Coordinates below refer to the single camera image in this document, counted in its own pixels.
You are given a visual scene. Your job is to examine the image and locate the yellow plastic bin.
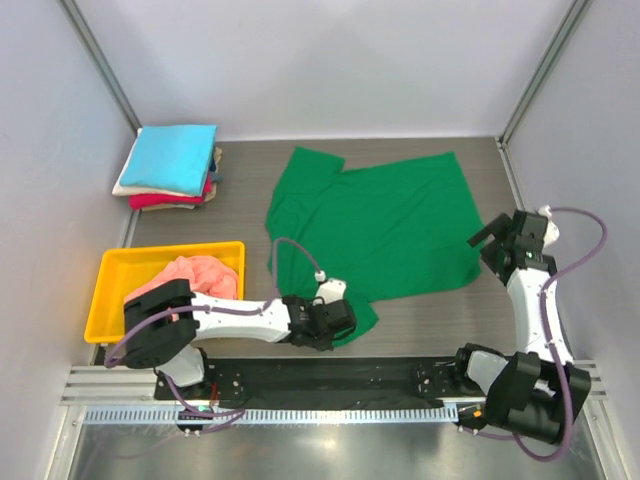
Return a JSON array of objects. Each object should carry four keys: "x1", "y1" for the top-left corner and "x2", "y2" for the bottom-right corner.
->
[{"x1": 84, "y1": 241, "x2": 246, "y2": 344}]

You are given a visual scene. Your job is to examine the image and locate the white slotted cable duct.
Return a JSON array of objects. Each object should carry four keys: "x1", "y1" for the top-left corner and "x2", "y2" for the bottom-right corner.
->
[{"x1": 83, "y1": 404, "x2": 458, "y2": 427}]

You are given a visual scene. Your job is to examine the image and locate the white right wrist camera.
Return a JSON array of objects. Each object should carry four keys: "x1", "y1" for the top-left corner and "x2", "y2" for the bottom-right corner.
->
[{"x1": 536, "y1": 205, "x2": 560, "y2": 247}]

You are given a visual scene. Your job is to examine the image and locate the tan folded shirt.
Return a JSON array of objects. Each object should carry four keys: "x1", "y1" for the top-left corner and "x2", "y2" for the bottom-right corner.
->
[{"x1": 142, "y1": 145, "x2": 225, "y2": 213}]

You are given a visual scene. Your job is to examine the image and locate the green t shirt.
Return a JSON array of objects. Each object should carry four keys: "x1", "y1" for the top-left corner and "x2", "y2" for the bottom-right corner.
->
[{"x1": 265, "y1": 147, "x2": 483, "y2": 346}]

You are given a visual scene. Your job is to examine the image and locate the left aluminium frame post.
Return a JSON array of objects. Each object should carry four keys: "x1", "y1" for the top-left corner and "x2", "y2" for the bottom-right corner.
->
[{"x1": 58, "y1": 0, "x2": 141, "y2": 133}]

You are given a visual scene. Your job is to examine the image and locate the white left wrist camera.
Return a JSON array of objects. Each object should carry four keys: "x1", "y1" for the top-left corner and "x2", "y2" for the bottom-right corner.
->
[{"x1": 312, "y1": 270, "x2": 347, "y2": 304}]

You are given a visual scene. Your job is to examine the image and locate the cream folded shirt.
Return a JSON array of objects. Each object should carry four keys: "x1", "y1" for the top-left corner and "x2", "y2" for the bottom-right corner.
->
[{"x1": 111, "y1": 171, "x2": 204, "y2": 197}]

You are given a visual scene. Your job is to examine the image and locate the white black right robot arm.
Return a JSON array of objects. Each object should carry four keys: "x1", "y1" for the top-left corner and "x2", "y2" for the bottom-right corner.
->
[{"x1": 450, "y1": 206, "x2": 591, "y2": 447}]

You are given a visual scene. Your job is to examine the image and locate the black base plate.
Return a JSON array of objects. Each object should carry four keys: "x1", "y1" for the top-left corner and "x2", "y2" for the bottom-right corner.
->
[{"x1": 178, "y1": 357, "x2": 484, "y2": 405}]

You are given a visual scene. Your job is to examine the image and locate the aluminium frame post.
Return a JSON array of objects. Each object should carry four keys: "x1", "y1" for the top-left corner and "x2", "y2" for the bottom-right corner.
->
[
  {"x1": 496, "y1": 0, "x2": 592, "y2": 150},
  {"x1": 58, "y1": 0, "x2": 141, "y2": 133}
]

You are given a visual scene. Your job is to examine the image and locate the red folded shirt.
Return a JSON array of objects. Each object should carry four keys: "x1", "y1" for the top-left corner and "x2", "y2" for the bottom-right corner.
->
[{"x1": 128, "y1": 177, "x2": 216, "y2": 211}]

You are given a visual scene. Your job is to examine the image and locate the pink t shirt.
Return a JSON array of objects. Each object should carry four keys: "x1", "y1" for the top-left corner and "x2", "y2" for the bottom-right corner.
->
[{"x1": 122, "y1": 255, "x2": 244, "y2": 308}]

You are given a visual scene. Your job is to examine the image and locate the right aluminium frame post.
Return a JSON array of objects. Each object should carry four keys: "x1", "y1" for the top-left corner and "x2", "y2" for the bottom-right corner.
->
[{"x1": 496, "y1": 0, "x2": 592, "y2": 150}]

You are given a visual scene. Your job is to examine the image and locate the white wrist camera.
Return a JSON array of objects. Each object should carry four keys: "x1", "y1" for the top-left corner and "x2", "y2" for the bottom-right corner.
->
[
  {"x1": 312, "y1": 270, "x2": 347, "y2": 304},
  {"x1": 536, "y1": 205, "x2": 560, "y2": 247}
]

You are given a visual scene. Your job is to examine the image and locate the light blue folded shirt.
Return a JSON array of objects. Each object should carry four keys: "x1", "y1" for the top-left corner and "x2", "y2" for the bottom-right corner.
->
[{"x1": 119, "y1": 125, "x2": 217, "y2": 196}]

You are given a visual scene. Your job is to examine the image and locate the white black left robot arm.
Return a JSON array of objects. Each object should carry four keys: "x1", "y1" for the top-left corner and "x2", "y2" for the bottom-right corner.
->
[{"x1": 112, "y1": 279, "x2": 357, "y2": 400}]

